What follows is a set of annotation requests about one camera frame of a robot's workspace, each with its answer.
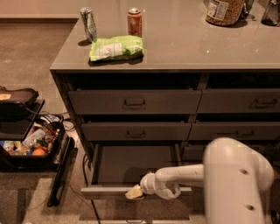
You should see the green chip bag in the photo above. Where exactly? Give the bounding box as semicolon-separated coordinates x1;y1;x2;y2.
89;35;144;62

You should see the grey drawer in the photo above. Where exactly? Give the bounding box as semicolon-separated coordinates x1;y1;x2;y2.
81;143;182;200
182;143;280;161
68;90;201;115
81;122;191;141
198;88;280;114
189;122;280;141

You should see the dark object on counter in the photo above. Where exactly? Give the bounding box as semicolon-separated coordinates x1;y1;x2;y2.
261;0;280;26

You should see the grey drawer cabinet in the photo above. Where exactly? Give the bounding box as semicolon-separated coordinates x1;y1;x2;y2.
49;0;280;165

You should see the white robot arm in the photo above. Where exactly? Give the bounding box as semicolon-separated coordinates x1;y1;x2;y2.
125;137;275;224

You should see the red soda can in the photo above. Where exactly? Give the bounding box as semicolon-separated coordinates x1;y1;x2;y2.
127;8;142;37

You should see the green silver soda can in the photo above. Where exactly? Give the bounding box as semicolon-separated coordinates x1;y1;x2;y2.
80;7;97;42

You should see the black tray with lid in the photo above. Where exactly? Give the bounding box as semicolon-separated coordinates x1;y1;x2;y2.
0;87;39;108

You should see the large snack jar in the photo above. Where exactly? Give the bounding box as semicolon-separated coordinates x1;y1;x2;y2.
206;0;244;26

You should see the orange fruit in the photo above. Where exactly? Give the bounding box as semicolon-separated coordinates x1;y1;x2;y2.
32;148;45;156

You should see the black bin with groceries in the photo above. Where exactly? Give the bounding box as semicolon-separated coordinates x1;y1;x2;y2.
0;114;65;171

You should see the black floor cable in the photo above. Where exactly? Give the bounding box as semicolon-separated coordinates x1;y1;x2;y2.
81;153;102;224

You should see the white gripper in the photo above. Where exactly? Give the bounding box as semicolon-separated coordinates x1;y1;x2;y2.
125;172;158;200

